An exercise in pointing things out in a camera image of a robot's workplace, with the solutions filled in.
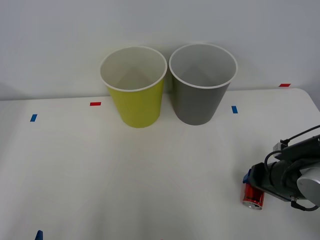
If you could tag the red drink can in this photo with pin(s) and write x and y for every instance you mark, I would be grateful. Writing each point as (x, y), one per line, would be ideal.
(253, 197)

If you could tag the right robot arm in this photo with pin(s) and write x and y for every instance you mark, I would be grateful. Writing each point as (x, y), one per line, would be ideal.
(297, 172)

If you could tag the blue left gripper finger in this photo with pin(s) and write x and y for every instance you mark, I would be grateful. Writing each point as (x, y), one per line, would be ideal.
(39, 235)

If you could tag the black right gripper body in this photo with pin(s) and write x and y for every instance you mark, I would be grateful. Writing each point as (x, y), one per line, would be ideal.
(260, 177)

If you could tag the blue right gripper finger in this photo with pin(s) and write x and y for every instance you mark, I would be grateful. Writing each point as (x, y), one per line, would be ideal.
(246, 177)

